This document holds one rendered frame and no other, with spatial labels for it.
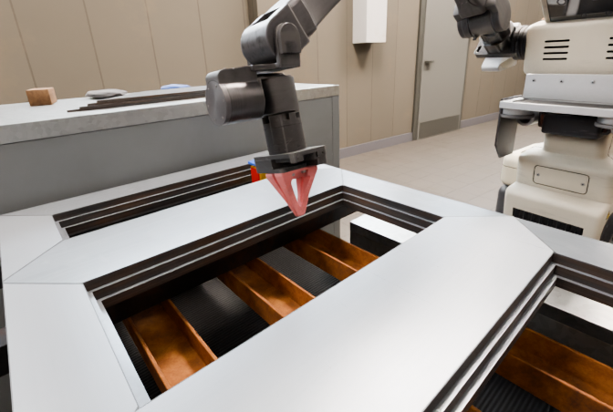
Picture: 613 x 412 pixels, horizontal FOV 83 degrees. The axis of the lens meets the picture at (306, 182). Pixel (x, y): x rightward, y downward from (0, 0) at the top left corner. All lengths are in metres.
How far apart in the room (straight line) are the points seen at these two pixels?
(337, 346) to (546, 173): 0.82
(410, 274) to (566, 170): 0.64
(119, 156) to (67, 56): 2.04
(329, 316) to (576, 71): 0.83
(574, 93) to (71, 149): 1.20
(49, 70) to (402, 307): 2.84
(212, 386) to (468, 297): 0.32
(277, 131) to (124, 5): 2.69
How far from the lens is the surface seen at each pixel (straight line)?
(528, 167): 1.11
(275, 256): 1.17
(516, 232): 0.70
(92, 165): 1.04
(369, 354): 0.42
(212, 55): 3.26
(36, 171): 1.03
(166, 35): 3.15
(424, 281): 0.53
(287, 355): 0.42
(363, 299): 0.48
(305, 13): 0.53
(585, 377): 0.74
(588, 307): 0.91
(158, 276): 0.64
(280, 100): 0.49
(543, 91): 1.05
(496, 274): 0.57
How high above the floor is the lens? 1.16
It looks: 20 degrees down
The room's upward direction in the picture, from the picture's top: 2 degrees counter-clockwise
